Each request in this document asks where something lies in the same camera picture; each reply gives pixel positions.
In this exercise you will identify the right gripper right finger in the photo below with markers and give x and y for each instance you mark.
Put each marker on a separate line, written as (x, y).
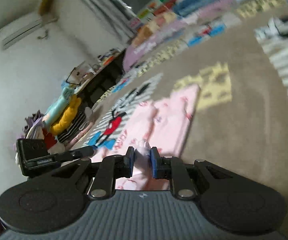
(173, 169)

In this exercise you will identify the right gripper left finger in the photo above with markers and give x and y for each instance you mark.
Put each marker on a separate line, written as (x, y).
(108, 171)

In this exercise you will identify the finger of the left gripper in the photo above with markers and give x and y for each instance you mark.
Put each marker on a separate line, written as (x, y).
(71, 155)

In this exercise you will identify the pink fox print garment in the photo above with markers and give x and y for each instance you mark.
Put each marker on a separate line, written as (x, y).
(162, 124)

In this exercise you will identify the pink folded garment bottom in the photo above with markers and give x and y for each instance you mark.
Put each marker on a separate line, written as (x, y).
(82, 133)

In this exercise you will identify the red folded garment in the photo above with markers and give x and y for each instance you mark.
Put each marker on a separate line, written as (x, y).
(49, 139)

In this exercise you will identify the black striped folded garment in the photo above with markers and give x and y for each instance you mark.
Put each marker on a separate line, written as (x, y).
(73, 127)

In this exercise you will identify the yellow folded knit garment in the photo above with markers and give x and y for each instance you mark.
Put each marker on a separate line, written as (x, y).
(66, 118)

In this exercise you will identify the teal folded blanket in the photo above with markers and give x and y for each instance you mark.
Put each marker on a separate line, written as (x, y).
(57, 108)

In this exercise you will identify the brown Mickey Mouse blanket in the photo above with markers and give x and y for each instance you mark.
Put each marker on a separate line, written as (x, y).
(241, 119)

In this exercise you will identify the grey window curtain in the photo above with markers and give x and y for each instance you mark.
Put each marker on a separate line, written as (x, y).
(110, 18)

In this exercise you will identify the orange cartoon pillow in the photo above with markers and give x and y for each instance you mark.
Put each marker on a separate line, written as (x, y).
(153, 26)

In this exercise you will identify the purple floral bedsheet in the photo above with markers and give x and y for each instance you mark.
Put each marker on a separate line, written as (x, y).
(134, 53)

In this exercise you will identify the white wall air conditioner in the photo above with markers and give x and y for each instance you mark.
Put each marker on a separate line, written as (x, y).
(18, 29)

